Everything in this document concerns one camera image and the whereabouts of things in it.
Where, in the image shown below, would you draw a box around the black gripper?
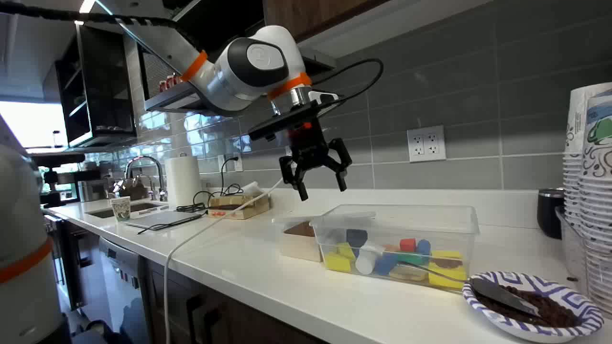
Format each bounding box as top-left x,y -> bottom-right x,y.
277,118 -> 353,202

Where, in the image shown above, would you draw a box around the white robot base orange band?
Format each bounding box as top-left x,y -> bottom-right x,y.
0,116 -> 65,344

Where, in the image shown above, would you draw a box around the white open box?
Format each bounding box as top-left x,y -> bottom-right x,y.
273,215 -> 325,263

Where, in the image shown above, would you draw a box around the clear plastic container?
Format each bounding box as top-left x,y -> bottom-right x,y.
311,202 -> 482,293

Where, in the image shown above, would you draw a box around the white coffee pod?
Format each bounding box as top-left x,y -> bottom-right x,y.
353,244 -> 384,276

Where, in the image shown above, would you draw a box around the black coffee machine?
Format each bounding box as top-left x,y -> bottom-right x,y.
26,150 -> 88,209

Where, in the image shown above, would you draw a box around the brown coffee grounds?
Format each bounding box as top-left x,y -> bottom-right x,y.
483,288 -> 583,330

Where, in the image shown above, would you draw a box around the dark blue block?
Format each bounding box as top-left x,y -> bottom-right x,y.
344,227 -> 369,249

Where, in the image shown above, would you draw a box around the small yellow block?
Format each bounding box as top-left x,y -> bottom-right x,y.
323,244 -> 357,274

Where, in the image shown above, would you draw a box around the small metal faucet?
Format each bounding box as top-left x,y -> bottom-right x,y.
218,154 -> 244,196

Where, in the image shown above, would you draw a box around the brown cardboard package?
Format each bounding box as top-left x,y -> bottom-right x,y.
208,192 -> 252,209

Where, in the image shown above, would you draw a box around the green block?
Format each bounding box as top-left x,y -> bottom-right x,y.
397,249 -> 430,267

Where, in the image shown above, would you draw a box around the white paper towel roll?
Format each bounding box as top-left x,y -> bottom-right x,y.
162,154 -> 202,207

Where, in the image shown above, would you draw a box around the grey flat tray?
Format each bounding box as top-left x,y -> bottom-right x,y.
124,207 -> 206,232

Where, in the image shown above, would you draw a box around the large yellow block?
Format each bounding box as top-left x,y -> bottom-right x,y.
426,248 -> 470,292

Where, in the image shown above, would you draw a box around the tall metal faucet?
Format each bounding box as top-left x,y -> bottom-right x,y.
124,152 -> 170,202

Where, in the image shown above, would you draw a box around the dark lower cabinet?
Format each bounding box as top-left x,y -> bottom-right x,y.
53,217 -> 323,344

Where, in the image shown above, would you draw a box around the kitchen sink basin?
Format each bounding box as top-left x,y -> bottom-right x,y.
86,198 -> 164,219

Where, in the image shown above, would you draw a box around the single paper cup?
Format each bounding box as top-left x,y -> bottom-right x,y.
111,194 -> 133,223

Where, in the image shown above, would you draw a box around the black spoon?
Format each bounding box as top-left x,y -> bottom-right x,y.
426,263 -> 543,320

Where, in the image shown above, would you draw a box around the black tumbler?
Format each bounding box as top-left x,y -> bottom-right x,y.
535,186 -> 568,240

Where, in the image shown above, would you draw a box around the black open shelf unit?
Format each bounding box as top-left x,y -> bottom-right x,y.
55,24 -> 139,152

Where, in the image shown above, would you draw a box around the purple patterned paper plate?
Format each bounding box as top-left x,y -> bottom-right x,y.
462,269 -> 606,344

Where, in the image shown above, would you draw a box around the white paper cup stack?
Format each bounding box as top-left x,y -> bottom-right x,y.
560,81 -> 600,225

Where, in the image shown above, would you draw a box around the printed paper cup stack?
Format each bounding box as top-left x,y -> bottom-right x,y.
575,87 -> 612,316

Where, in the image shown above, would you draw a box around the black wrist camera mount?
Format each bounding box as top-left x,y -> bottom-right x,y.
246,100 -> 329,142

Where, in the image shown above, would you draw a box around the white wall outlet with plug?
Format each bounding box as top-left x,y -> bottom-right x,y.
220,152 -> 244,173

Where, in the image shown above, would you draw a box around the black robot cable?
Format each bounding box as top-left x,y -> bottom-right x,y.
304,56 -> 386,120

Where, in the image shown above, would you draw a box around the white power cable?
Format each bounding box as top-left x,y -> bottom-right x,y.
160,179 -> 283,344

